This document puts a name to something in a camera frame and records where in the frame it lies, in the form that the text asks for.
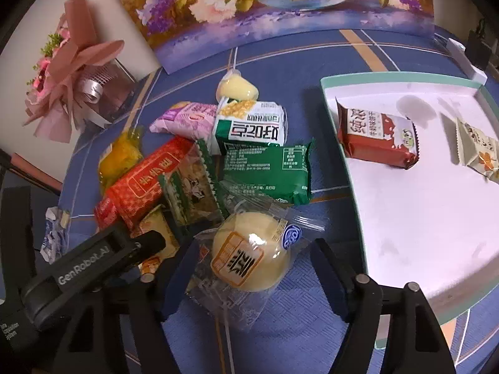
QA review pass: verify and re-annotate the clear yellow snack packet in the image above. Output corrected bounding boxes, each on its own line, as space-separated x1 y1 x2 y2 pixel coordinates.
97 128 145 195

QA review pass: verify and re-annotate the green-edged picture snack packet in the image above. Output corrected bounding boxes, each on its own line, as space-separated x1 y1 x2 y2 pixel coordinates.
158 138 230 238

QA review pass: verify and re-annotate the green white cracker packet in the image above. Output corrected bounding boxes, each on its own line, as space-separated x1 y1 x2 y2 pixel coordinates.
212 99 289 156

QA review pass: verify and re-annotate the round yellow bun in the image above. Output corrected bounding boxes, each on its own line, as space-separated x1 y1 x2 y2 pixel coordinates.
183 191 326 333

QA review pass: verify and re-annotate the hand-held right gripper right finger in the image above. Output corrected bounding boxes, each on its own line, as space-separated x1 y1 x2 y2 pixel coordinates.
310 237 457 374

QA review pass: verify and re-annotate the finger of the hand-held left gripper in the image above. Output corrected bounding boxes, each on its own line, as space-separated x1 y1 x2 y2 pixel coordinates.
130 230 167 261

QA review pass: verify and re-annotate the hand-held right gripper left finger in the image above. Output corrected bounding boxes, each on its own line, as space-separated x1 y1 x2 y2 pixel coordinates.
51 236 203 374

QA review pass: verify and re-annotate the red-brown snack packet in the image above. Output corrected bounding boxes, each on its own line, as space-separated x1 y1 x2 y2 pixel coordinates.
336 99 419 170

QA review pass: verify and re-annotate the white tray with teal rim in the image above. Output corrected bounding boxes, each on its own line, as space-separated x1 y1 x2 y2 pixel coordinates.
320 72 499 349

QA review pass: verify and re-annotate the crumpled blue white wrapper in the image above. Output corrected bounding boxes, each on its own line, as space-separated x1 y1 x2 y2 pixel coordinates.
41 206 73 261

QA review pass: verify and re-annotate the pink purple snack packet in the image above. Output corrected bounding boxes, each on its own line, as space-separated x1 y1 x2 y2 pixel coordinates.
149 101 219 141

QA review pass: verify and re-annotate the pink paper flower bouquet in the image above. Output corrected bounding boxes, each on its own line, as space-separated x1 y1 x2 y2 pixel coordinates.
21 0 137 143

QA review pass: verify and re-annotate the flower painting canvas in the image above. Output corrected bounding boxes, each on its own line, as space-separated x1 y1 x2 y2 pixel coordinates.
99 0 435 74

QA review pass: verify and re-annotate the blue plaid tablecloth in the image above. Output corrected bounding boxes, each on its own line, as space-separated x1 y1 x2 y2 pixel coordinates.
58 25 499 374

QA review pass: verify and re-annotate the pink board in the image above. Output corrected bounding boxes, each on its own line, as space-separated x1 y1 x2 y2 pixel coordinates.
10 154 63 193

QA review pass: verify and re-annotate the yellow jelly cup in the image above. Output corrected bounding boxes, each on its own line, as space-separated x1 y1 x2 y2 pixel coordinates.
216 71 260 102

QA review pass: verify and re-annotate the white power strip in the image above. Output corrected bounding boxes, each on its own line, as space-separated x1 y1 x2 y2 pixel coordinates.
444 38 488 85

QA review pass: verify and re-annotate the small yellow snack packet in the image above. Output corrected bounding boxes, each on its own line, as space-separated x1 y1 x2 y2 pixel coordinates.
134 204 180 281

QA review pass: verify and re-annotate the beige snack packet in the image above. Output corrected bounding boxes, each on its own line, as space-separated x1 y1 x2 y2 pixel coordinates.
454 117 499 184

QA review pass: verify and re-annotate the red patterned snack packet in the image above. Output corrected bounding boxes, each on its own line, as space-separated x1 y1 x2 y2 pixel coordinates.
94 136 196 230

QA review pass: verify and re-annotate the dark green snack packet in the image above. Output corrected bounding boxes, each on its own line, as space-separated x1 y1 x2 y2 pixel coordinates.
218 138 316 206

